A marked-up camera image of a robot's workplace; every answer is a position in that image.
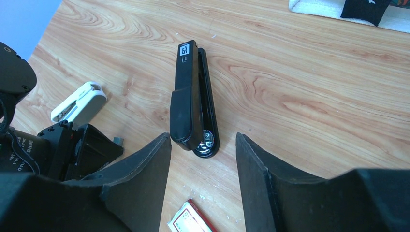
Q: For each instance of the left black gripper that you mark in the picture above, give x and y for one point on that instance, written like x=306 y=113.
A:
x=63 y=153

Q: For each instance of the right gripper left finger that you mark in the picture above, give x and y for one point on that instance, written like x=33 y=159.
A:
x=133 y=189

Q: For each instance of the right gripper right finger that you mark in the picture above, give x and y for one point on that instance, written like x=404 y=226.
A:
x=260 y=176

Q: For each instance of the small staple block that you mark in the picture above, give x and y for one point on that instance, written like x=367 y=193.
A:
x=119 y=141

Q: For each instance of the white stapler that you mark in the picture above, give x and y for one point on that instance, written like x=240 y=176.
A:
x=81 y=106

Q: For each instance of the black stapler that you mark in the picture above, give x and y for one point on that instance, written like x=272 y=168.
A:
x=193 y=122

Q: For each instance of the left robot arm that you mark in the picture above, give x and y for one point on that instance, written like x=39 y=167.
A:
x=17 y=80

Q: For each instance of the red white staple box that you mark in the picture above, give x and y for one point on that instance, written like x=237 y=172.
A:
x=189 y=218

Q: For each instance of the beige canvas tote bag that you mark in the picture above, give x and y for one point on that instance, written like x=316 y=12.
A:
x=386 y=14

